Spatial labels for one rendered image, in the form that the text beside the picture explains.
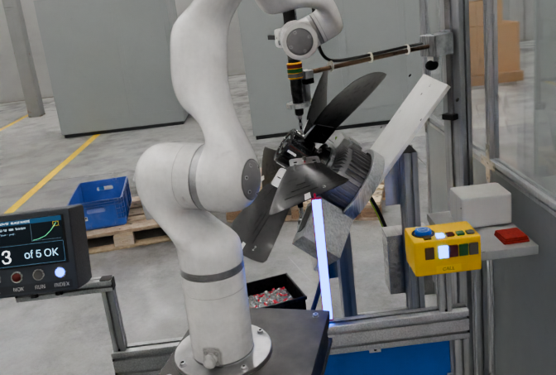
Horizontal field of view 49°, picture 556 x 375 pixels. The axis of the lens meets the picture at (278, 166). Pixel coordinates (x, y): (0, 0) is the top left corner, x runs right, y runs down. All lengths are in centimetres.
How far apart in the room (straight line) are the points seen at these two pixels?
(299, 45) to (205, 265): 58
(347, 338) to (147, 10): 759
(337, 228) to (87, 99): 757
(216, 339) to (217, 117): 41
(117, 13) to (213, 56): 788
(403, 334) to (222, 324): 61
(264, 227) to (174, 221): 77
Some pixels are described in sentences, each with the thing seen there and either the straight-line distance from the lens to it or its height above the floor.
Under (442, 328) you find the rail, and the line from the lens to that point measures 164.
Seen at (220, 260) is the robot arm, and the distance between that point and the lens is 109.
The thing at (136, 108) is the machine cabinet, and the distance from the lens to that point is 902.
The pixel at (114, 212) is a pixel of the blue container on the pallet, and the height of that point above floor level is 26.
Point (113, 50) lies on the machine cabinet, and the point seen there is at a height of 117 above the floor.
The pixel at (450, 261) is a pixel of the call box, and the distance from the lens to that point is 152.
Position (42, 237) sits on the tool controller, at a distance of 150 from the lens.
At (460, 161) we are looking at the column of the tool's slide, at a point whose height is 101.
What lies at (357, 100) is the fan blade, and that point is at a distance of 182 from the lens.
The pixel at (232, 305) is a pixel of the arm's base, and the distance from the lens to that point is 114.
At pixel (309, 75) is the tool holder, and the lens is 176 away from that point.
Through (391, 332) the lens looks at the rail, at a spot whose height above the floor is 82.
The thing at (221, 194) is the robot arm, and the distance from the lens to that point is 102.
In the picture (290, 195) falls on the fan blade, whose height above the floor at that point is 116.
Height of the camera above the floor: 167
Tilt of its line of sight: 16 degrees down
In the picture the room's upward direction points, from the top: 7 degrees counter-clockwise
